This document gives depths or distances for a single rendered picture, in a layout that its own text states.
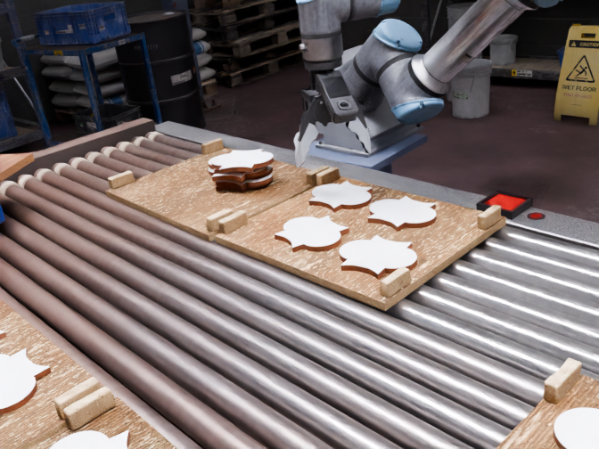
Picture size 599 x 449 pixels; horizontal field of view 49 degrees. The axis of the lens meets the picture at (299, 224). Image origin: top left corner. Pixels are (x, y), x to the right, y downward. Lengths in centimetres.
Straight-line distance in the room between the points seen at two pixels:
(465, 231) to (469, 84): 374
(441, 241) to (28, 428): 69
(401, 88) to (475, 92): 332
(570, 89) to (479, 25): 332
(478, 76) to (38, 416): 429
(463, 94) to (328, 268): 391
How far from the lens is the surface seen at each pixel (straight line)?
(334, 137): 182
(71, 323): 113
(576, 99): 479
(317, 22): 123
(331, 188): 138
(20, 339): 110
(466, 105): 494
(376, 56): 168
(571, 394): 85
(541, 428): 80
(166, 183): 158
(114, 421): 87
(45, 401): 95
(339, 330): 98
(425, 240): 117
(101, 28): 457
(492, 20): 151
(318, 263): 112
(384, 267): 107
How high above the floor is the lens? 147
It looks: 25 degrees down
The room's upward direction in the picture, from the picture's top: 7 degrees counter-clockwise
